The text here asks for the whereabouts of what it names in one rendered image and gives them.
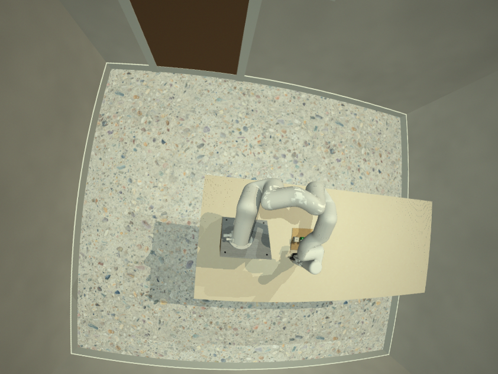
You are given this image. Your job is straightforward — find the tan flat mat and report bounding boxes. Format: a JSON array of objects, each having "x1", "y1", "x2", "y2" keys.
[{"x1": 290, "y1": 228, "x2": 313, "y2": 250}]

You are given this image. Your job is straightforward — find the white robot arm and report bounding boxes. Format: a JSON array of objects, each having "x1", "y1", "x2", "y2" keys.
[{"x1": 223, "y1": 178, "x2": 337, "y2": 275}]

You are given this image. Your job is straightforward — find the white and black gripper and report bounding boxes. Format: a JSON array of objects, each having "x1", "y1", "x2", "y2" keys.
[{"x1": 290, "y1": 253, "x2": 301, "y2": 266}]

